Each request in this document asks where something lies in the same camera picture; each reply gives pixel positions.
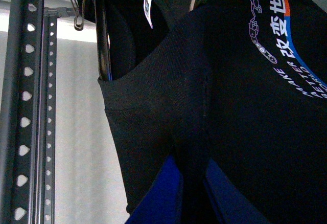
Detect perforated metal rack post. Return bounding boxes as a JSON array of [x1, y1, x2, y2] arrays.
[[1, 0, 57, 223]]

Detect wooden clothes hanger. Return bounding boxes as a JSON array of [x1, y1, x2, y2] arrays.
[[93, 0, 207, 81]]

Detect metal wire hook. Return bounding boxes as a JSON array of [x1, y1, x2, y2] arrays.
[[70, 0, 86, 31]]

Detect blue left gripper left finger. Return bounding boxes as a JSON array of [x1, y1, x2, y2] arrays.
[[126, 156, 183, 224]]

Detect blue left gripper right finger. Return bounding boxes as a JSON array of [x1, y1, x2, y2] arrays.
[[204, 160, 269, 223]]

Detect black printed t-shirt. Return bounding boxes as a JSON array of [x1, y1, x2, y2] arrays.
[[98, 0, 326, 223]]

